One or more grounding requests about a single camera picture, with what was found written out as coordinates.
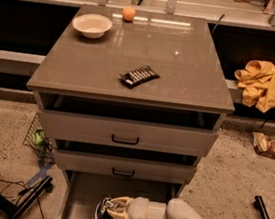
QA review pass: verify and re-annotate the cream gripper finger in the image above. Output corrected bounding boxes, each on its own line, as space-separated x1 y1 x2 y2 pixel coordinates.
106 196 133 219

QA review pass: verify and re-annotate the middle grey drawer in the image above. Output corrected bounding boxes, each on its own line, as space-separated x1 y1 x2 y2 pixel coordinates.
53 149 196 184

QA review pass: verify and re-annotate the grey drawer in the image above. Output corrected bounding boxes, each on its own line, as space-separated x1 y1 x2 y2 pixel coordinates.
61 172 181 219
38 110 218 157
53 149 196 184

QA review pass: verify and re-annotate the bottom grey drawer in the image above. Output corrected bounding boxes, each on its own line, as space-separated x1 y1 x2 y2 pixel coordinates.
61 172 181 219

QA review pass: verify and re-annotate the top grey drawer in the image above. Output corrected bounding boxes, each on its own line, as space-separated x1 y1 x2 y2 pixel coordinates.
38 110 218 157

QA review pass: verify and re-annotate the grey drawer cabinet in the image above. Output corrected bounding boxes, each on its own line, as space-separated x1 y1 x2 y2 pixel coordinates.
8 0 247 219

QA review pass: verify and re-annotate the brown snack bag on floor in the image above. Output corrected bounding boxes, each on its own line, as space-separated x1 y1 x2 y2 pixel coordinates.
252 132 275 159

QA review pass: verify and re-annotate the blue tape on floor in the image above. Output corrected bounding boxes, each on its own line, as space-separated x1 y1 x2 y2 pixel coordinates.
25 159 54 188

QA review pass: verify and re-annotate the green item in basket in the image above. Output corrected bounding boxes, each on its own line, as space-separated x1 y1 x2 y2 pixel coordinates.
32 129 46 150

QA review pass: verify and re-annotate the black candy bar wrapper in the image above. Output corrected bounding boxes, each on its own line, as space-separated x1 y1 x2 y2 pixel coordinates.
119 65 160 89

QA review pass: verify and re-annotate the black stand leg left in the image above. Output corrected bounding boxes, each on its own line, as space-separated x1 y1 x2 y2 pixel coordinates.
0 176 53 219

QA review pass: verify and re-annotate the yellow crumpled cloth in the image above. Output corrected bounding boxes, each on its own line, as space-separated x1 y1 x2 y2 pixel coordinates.
234 60 275 113

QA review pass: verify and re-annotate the white paper bowl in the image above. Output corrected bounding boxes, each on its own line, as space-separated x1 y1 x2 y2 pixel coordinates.
72 14 113 39

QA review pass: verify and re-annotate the orange fruit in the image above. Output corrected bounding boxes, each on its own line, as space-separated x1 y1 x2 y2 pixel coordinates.
122 5 136 22

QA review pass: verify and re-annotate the wire basket on floor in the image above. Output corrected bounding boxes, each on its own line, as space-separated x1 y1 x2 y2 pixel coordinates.
23 115 54 160

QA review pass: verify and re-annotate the black cable on floor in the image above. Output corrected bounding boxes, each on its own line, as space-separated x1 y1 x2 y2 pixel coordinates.
0 163 55 219

